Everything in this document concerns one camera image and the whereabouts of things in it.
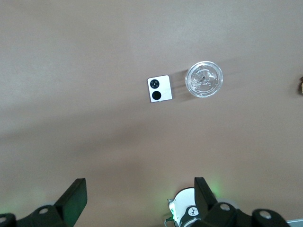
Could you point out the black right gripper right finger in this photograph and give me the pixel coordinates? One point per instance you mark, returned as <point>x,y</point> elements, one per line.
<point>208,205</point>

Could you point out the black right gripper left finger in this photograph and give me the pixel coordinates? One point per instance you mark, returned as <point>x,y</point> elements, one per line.
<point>68,203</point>

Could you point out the white foldable phone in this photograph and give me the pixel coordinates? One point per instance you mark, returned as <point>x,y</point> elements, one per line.
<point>160,88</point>

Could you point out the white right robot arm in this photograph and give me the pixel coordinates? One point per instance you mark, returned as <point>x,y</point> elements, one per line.
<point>183,203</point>

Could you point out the clear plastic cup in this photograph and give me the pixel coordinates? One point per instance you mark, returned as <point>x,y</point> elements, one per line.
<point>204,79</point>

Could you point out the brown plush toy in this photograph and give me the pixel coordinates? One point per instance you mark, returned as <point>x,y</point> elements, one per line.
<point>301,85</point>

